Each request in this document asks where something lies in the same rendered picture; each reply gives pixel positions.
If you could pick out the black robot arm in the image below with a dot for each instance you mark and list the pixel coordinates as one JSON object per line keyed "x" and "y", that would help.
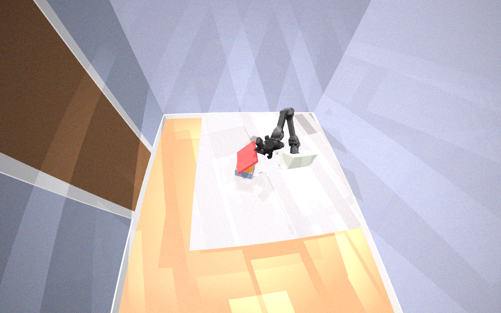
{"x": 274, "y": 143}

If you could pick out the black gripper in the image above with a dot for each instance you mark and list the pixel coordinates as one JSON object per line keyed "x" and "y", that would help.
{"x": 262, "y": 149}

